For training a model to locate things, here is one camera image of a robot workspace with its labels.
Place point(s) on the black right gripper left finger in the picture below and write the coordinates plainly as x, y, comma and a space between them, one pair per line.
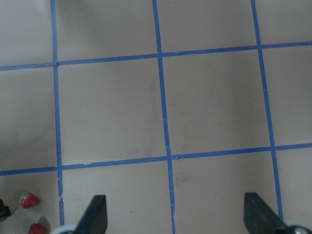
93, 221

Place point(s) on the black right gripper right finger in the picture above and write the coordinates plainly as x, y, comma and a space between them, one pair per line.
259, 218

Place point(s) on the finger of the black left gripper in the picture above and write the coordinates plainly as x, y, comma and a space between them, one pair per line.
4, 211

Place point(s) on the red strawberry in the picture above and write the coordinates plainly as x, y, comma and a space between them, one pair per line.
28, 200
37, 229

